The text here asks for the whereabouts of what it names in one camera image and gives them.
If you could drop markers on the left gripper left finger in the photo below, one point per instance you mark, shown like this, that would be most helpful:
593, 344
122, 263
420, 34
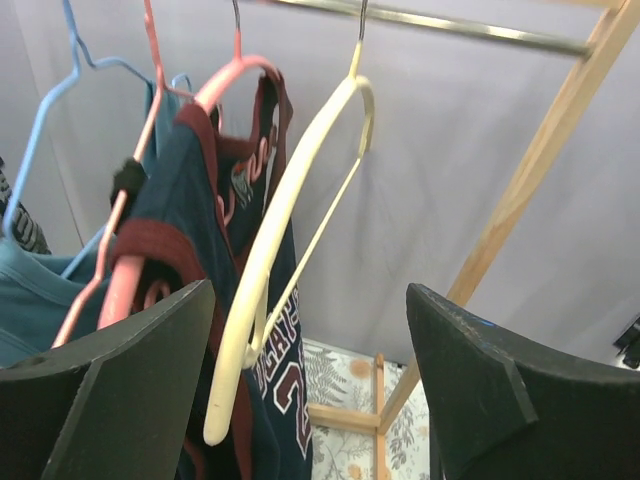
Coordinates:
112, 405

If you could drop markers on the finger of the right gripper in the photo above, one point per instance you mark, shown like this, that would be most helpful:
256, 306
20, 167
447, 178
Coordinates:
130, 178

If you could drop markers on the wooden clothes rack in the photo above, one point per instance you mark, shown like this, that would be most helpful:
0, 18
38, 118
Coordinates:
595, 58

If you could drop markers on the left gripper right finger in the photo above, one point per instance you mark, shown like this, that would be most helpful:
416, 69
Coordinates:
506, 407

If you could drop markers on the teal tank top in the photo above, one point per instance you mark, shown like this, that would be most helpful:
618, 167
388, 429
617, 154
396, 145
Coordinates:
37, 290

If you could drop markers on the navy basketball tank top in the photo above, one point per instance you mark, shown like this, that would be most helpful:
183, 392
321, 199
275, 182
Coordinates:
196, 218

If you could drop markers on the thick pink hanger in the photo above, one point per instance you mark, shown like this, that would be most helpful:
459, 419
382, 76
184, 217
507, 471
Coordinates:
128, 270

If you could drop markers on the floral table mat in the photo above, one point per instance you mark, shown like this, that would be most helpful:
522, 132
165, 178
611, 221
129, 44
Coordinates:
347, 391

